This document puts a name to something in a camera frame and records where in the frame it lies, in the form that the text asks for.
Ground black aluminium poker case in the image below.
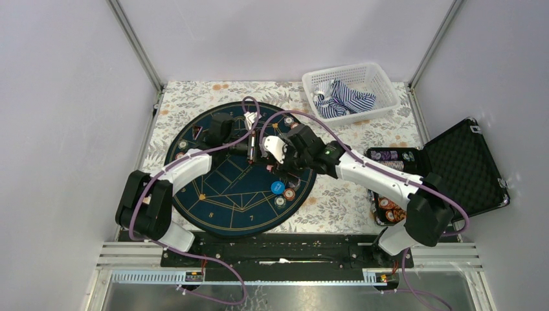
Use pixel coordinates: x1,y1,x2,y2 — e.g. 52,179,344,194
364,117,510,217

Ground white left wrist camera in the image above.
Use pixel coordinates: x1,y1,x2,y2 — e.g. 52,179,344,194
243,111,262,130

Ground red playing card deck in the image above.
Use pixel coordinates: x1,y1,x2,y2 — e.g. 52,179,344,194
247,133,256,164

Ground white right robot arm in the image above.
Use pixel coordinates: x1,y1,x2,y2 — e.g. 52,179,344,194
262,124,454,267

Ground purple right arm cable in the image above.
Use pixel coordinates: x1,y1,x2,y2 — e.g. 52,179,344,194
259,110,471,311

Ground green blue 50 chip stack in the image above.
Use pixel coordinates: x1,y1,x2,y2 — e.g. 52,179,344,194
274,196,287,209

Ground blue white striped cloth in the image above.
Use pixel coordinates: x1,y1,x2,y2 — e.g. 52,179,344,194
313,79,377,119

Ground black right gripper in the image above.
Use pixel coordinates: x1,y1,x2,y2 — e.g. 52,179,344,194
271,138,312,185

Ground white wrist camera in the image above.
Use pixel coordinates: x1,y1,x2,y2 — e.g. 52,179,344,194
243,111,262,130
263,135,287,164

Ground round dark blue poker mat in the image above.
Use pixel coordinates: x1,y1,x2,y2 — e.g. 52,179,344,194
164,102,317,238

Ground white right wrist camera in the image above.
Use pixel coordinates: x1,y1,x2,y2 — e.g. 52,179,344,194
263,135,287,164

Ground white plastic basket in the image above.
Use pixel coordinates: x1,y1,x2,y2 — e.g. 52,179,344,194
302,63,401,126

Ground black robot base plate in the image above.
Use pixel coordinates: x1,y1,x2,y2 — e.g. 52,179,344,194
120,229,462,283

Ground floral tablecloth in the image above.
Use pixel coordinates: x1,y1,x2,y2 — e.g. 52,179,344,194
140,81,423,234

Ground red chips in case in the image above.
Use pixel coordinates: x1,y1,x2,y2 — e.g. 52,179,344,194
378,196,407,223

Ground grey chip stack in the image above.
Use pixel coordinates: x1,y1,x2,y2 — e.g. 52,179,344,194
290,178,300,190
177,140,188,150
284,117,294,126

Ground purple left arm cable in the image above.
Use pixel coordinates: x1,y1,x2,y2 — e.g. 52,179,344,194
128,96,262,306

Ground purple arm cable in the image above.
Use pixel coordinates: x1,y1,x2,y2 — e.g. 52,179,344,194
259,110,471,311
128,96,262,306

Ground clear triangular card cutter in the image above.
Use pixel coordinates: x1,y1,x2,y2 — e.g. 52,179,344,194
192,126,203,141

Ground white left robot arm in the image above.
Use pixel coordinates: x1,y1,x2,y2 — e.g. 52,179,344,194
115,112,261,266

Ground blue small blind button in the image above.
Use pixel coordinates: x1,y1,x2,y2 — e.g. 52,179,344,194
271,181,286,195

